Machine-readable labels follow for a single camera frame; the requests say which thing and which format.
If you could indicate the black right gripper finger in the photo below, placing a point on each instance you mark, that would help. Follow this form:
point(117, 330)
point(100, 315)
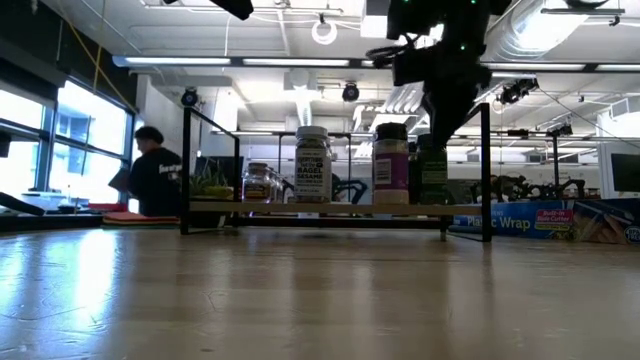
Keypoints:
point(447, 122)

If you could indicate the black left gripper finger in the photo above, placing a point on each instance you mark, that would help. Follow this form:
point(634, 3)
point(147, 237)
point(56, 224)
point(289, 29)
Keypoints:
point(237, 9)

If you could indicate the black-lid purple-label spice jar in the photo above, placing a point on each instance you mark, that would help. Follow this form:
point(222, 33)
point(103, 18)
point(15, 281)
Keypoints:
point(391, 172)

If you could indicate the blue plastic wrap box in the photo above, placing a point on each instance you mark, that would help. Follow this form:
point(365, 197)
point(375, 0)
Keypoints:
point(525, 220)

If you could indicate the white-lid clear spice jar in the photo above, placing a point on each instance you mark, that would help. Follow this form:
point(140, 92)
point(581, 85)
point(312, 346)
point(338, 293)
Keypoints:
point(312, 172)

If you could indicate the small brown-lid spice jar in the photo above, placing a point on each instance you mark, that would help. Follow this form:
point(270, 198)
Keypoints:
point(256, 189)

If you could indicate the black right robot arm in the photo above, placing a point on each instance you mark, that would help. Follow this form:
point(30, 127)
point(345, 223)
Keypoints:
point(450, 20)

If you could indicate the black track light cluster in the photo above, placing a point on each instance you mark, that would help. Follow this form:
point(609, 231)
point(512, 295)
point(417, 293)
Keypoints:
point(515, 90)

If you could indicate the long fluorescent light bar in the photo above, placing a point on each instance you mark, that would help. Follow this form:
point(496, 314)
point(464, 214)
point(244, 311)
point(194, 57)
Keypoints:
point(295, 62)

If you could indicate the black round spotlight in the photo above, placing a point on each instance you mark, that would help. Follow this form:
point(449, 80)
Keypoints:
point(189, 97)
point(350, 92)

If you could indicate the black idle robot arms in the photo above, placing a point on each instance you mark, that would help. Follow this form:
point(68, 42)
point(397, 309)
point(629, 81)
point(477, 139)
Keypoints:
point(560, 190)

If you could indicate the potted green succulent plant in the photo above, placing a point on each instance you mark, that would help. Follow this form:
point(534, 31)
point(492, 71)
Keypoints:
point(212, 185)

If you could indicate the black monitor screen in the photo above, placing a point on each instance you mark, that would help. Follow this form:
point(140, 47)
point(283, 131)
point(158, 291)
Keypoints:
point(627, 172)

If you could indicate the person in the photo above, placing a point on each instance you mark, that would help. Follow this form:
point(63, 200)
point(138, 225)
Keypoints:
point(155, 180)

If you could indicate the red square card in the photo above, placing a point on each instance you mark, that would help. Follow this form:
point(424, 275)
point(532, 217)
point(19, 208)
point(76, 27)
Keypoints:
point(140, 218)

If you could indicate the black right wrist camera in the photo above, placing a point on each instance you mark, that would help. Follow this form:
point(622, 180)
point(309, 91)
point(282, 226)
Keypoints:
point(409, 67)

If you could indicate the black metal test rig frame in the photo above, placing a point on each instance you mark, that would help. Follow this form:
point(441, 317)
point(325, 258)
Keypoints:
point(517, 132)

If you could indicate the silver ventilation duct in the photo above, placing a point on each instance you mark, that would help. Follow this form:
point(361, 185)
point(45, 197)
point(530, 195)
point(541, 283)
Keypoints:
point(525, 30)

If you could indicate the wooden shelf with black frame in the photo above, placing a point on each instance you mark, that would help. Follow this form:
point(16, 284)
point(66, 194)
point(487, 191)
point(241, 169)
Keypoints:
point(325, 207)

